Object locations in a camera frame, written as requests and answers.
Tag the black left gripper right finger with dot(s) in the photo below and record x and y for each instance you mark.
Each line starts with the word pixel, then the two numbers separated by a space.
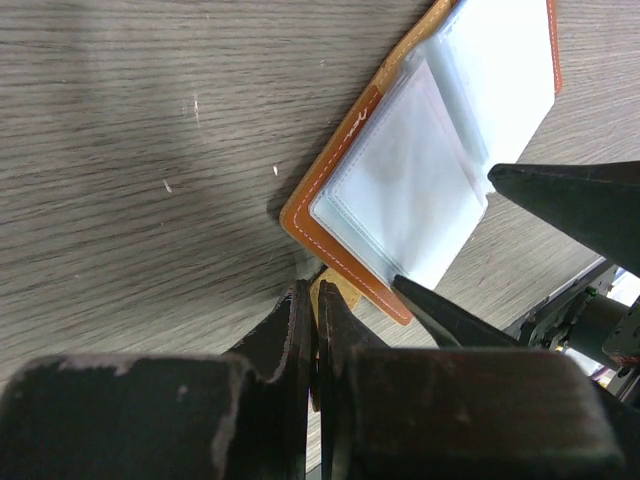
pixel 339 332

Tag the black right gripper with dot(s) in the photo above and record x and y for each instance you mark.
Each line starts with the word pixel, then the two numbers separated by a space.
pixel 593 318

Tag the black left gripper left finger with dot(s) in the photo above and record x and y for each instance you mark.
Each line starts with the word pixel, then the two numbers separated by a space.
pixel 264 420

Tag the brown leather card holder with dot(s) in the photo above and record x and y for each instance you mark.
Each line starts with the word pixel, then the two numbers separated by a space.
pixel 403 182

